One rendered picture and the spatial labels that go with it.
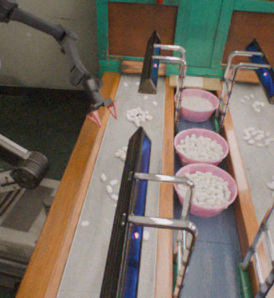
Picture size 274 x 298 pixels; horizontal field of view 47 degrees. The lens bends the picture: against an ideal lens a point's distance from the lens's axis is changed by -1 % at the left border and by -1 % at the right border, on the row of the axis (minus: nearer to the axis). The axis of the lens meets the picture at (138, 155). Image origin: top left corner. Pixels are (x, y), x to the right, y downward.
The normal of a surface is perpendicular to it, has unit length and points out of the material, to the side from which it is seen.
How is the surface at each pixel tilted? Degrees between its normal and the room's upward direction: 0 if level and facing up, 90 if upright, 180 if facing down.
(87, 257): 0
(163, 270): 0
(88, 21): 90
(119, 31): 90
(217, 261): 0
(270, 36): 90
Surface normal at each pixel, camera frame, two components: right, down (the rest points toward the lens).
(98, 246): 0.04, -0.77
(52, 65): -0.06, 0.64
